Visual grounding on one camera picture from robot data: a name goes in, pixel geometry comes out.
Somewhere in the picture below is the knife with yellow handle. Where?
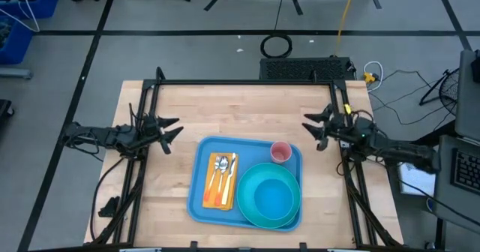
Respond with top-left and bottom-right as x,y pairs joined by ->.
220,152 -> 238,206

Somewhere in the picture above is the black wire fan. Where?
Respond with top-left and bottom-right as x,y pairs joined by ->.
419,67 -> 461,116

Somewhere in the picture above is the black device on laptop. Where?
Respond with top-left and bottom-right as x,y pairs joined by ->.
471,49 -> 480,83

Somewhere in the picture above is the thin white cable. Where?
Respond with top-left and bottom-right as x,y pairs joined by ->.
0,0 -> 41,33

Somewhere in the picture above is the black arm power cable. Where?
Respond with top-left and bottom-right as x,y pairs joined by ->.
89,156 -> 127,242

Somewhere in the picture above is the white looped cable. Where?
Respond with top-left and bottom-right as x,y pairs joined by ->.
362,60 -> 385,92

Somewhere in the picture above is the blue plastic bowl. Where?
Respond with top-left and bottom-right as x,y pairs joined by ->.
253,178 -> 295,221

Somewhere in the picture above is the grey metal bar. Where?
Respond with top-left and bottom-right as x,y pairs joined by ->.
0,67 -> 33,80

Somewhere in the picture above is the thin black floor cable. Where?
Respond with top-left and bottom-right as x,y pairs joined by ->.
382,69 -> 434,90

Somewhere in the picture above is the yellow cable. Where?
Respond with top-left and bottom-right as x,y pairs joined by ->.
333,0 -> 359,57

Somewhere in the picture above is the thick black floor cable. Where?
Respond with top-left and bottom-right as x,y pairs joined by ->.
397,178 -> 480,218

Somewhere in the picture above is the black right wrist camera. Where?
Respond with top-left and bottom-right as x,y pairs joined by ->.
331,113 -> 348,132

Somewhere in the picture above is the black desk frame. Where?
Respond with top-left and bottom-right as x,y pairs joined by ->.
410,121 -> 457,150

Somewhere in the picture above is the coiled black cable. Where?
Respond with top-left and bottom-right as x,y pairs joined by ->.
260,0 -> 294,59

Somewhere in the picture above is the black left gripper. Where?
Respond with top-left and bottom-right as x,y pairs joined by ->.
140,112 -> 185,155

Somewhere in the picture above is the black metal table frame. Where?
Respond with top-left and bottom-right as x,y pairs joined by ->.
89,66 -> 402,252

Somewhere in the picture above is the grey laptop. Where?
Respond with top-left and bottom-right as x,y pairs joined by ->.
434,49 -> 480,234

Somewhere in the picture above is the blue storage bin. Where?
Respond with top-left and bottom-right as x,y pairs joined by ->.
0,0 -> 61,20
0,15 -> 34,65

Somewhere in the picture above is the white printed cardboard box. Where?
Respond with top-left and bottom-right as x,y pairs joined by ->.
397,161 -> 438,197

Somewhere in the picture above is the spoon with orange handle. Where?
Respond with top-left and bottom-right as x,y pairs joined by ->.
214,156 -> 230,207

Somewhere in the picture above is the teal plastic plate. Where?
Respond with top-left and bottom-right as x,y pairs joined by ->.
235,162 -> 302,230

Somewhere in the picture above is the blue plastic tray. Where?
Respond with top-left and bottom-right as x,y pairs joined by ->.
186,135 -> 304,233

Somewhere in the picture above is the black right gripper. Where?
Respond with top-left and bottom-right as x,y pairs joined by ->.
301,103 -> 356,152

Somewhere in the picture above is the black caster leg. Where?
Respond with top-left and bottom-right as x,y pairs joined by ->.
0,98 -> 15,120

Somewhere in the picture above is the fork with orange handle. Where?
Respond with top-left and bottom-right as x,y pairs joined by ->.
203,155 -> 222,203

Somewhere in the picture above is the pink plastic cup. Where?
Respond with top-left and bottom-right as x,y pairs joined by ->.
269,140 -> 293,165

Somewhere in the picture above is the black table clamp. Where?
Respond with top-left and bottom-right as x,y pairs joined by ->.
97,195 -> 121,218

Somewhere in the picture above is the yellow cloth napkin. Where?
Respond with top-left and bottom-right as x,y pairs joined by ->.
202,152 -> 239,211

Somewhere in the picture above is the black mesh computer case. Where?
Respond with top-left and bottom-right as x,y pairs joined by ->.
259,56 -> 356,82

